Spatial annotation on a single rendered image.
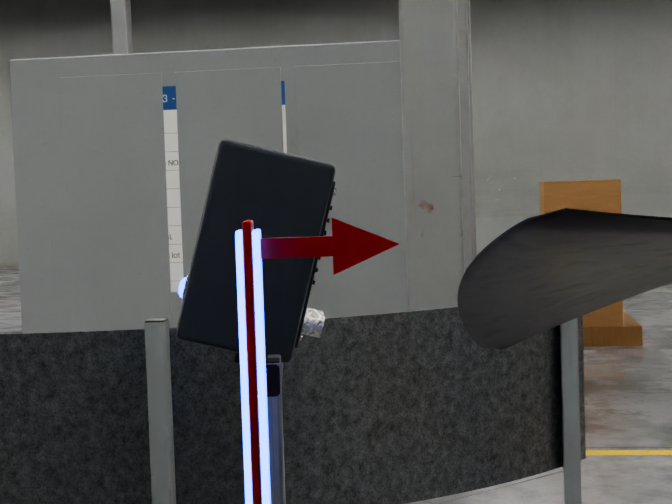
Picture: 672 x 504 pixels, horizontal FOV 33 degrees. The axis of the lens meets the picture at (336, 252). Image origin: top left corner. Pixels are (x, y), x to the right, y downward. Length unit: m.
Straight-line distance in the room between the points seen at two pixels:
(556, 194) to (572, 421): 5.94
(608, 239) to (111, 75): 6.48
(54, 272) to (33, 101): 1.02
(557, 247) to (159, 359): 1.81
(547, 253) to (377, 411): 1.93
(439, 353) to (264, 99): 4.34
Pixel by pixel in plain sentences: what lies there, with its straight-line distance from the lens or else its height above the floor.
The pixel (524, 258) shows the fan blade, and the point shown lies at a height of 1.17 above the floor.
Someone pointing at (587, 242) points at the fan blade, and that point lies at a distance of 0.43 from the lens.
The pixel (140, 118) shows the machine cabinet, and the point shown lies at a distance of 6.79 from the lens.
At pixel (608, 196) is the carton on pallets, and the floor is 1.10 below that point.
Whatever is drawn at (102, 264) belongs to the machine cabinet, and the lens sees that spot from 6.87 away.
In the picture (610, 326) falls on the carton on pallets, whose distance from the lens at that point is 8.67.
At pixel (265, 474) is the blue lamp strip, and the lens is 0.48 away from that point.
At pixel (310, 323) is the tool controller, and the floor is 1.08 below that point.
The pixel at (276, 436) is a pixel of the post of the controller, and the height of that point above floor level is 0.99.
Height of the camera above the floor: 1.20
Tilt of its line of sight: 3 degrees down
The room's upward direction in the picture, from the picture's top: 2 degrees counter-clockwise
